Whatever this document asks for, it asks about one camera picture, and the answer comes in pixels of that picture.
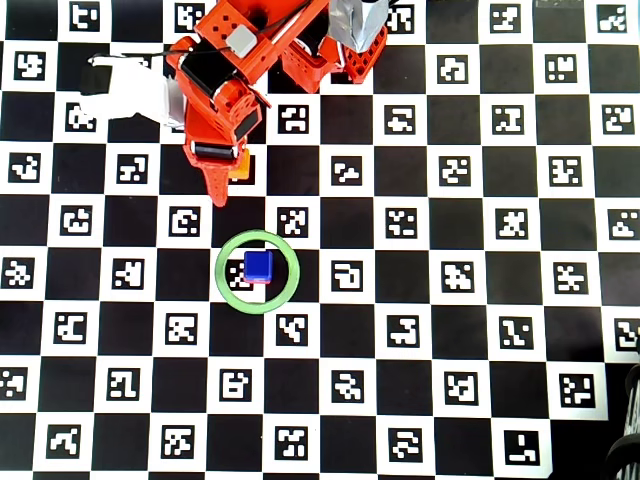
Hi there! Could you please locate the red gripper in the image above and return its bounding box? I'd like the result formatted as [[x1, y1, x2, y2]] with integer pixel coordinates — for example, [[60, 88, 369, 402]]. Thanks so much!
[[182, 91, 265, 209]]

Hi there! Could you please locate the orange cube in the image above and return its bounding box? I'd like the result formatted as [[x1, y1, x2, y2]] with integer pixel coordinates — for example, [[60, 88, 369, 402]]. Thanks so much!
[[227, 148, 252, 181]]

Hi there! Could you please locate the blue cube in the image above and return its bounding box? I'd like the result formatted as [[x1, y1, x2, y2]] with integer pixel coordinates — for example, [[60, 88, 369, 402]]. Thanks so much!
[[243, 249, 275, 282]]

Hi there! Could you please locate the black white marker checkerboard mat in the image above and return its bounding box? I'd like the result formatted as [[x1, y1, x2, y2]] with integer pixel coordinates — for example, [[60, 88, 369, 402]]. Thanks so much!
[[0, 0, 640, 474]]

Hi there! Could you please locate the green flat ring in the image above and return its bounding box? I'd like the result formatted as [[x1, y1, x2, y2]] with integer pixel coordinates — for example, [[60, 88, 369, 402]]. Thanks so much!
[[214, 229, 302, 316]]

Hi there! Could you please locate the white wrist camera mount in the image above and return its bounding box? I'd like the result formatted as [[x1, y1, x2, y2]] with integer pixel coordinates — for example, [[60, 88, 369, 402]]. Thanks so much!
[[79, 53, 189, 129]]

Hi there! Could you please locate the grey duct tape wrap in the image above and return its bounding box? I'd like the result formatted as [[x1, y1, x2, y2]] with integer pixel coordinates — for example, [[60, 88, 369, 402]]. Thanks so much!
[[329, 0, 389, 52]]

